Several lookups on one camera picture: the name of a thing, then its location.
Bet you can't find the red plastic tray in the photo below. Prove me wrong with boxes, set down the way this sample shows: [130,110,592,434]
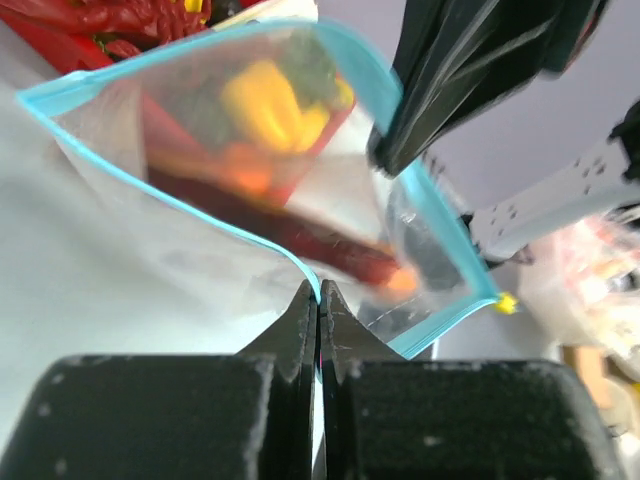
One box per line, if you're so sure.
[1,0,254,74]

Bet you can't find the clear blue zip bag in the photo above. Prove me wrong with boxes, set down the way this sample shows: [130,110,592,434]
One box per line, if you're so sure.
[18,20,518,359]

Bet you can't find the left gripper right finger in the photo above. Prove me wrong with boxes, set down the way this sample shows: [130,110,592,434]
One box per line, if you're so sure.
[319,281,625,479]

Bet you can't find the red lobster toy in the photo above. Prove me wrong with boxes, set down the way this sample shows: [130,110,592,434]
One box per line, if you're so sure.
[48,1,214,56]

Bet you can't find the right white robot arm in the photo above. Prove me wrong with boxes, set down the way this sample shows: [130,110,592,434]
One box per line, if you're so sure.
[369,1,639,264]

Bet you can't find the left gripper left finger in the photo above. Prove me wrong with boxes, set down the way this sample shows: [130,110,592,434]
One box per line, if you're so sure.
[1,282,317,479]

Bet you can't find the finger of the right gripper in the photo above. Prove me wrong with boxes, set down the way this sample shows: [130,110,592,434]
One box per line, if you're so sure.
[366,0,571,178]

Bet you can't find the papaya slice toy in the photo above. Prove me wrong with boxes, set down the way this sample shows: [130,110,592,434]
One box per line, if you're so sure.
[146,143,419,297]

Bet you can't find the yellow bell pepper toy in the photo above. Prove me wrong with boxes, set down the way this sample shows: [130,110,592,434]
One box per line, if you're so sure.
[220,60,330,154]

